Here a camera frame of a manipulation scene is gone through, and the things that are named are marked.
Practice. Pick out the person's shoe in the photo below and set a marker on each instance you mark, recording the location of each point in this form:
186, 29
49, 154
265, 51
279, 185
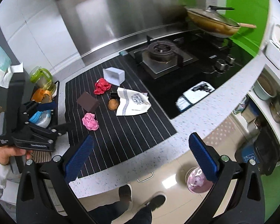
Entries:
125, 195
156, 202

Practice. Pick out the gas stove top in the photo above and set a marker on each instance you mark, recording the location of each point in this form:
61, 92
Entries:
182, 69

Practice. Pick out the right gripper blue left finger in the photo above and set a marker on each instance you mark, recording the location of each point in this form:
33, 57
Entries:
75, 157

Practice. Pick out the light blue bowl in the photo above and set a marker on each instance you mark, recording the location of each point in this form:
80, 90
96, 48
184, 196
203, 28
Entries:
263, 88

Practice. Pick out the green lidded oil jug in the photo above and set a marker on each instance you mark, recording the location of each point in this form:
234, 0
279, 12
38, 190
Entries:
43, 79

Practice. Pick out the black recycling bin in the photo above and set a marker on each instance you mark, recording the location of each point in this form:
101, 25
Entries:
263, 149

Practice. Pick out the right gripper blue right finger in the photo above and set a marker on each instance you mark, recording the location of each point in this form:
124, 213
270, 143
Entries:
206, 157

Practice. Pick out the blue lidded container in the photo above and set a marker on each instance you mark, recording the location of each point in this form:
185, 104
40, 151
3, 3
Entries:
41, 119

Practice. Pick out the brown round fruit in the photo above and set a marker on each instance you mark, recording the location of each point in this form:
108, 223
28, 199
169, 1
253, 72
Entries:
113, 104

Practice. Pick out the orange lidded bottle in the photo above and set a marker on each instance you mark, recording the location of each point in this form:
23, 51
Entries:
42, 96

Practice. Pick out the person's left shoe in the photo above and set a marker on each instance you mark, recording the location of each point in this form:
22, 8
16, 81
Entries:
125, 195

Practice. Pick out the brown sanding sponge block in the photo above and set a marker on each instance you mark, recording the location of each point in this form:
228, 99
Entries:
88, 102

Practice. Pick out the person's right shoe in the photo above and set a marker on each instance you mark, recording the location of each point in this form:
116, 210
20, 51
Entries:
156, 202

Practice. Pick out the black striped counter mat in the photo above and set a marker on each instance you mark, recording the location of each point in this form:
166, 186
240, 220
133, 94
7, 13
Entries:
118, 138

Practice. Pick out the person's left hand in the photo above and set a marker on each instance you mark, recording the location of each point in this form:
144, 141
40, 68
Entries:
9, 151

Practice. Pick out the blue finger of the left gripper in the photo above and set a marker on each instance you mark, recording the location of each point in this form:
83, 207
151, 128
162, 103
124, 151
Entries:
46, 106
61, 129

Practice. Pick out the pink paper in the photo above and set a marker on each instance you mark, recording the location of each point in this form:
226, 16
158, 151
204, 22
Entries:
90, 122

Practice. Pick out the pink trash bin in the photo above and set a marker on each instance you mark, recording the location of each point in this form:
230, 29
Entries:
196, 181

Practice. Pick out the red paper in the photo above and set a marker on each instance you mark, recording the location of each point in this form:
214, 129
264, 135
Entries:
101, 86

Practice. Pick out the white foam tray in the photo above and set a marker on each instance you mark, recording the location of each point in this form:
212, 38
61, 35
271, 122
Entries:
114, 76

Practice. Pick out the frying pan with lid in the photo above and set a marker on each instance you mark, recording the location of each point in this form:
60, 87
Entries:
212, 22

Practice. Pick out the white patterned paper bag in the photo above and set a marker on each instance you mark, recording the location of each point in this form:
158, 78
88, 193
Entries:
132, 102

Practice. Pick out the teal sponge piece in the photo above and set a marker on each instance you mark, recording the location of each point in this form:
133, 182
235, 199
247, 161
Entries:
123, 53

